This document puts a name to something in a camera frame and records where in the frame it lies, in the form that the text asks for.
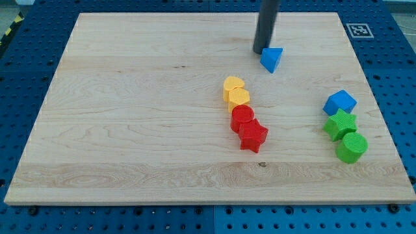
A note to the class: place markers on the blue triangle block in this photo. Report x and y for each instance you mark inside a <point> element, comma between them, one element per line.
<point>270,58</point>

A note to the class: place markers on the blue cube block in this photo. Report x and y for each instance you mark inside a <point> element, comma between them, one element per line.
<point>339,100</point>

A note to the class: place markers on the red cylinder block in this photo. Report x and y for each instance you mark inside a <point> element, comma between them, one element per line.
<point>240,114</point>

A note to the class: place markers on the yellow hexagon block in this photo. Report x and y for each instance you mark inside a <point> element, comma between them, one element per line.
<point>238,96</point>

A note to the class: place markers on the wooden board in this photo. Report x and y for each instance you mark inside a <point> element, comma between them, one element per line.
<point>134,115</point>

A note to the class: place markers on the yellow heart block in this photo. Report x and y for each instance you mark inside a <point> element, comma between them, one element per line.
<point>231,83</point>

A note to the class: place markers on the red star block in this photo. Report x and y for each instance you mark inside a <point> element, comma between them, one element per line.
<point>252,134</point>

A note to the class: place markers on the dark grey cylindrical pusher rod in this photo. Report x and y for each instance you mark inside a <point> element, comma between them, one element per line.
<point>265,24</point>

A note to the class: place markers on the green star block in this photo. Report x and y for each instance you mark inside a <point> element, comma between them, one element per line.
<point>339,124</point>

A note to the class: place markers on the green cylinder block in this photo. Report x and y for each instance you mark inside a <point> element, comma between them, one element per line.
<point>351,148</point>

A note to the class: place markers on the white fiducial marker tag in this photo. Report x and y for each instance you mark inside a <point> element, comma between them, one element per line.
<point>359,30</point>

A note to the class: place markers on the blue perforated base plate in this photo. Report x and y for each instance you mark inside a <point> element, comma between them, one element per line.
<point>27,67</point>

